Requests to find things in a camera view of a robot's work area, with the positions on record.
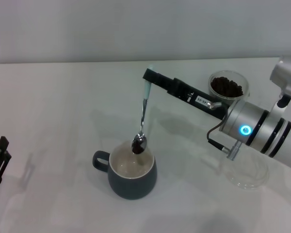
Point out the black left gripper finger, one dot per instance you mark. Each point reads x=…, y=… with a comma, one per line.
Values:
x=1, y=162

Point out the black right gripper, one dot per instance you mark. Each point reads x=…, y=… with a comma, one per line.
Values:
x=196, y=98

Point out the few dark coffee beans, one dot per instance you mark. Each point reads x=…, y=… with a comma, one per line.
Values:
x=136, y=148

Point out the dark grey ceramic mug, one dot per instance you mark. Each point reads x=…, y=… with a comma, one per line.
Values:
x=132, y=187

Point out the clear shallow glass dish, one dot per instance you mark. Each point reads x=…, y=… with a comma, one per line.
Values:
x=247, y=185

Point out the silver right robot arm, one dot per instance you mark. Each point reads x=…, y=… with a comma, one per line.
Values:
x=257, y=126

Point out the dark roasted coffee beans pile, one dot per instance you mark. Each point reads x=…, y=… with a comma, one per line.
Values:
x=225, y=86

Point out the clear double-wall glass cup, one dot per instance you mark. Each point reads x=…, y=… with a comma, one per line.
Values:
x=245, y=82

